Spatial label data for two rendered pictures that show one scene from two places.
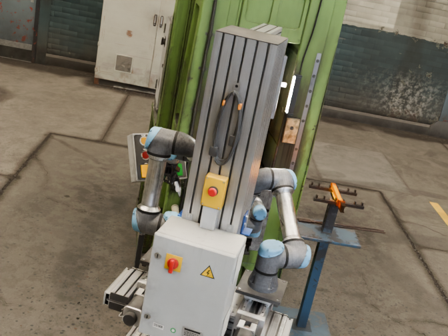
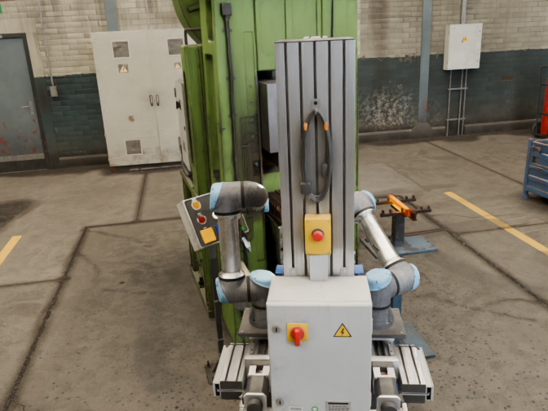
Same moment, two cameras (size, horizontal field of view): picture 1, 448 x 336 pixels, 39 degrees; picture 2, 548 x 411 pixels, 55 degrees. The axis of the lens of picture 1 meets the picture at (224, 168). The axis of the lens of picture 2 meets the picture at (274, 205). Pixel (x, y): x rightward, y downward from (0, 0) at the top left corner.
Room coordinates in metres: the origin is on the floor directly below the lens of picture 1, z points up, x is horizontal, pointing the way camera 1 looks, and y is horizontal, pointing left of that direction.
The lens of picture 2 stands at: (0.74, 0.31, 2.08)
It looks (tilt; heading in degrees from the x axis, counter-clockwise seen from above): 19 degrees down; 355
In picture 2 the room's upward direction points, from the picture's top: 3 degrees counter-clockwise
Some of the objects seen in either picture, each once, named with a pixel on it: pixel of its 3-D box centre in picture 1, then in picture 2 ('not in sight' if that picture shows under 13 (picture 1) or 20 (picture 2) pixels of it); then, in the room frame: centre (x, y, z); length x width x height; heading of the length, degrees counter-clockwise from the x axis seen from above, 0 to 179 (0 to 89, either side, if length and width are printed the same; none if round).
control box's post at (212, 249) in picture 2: (142, 230); (216, 296); (3.60, 0.43, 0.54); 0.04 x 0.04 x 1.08; 12
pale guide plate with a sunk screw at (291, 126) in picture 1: (291, 131); not in sight; (3.98, -0.38, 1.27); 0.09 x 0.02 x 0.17; 102
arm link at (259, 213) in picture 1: (258, 211); not in sight; (3.23, -0.24, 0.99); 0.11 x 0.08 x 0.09; 12
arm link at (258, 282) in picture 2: (172, 227); (262, 287); (2.82, 0.19, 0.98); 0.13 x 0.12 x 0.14; 87
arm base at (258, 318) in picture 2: not in sight; (265, 310); (2.82, 0.19, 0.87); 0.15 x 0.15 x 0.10
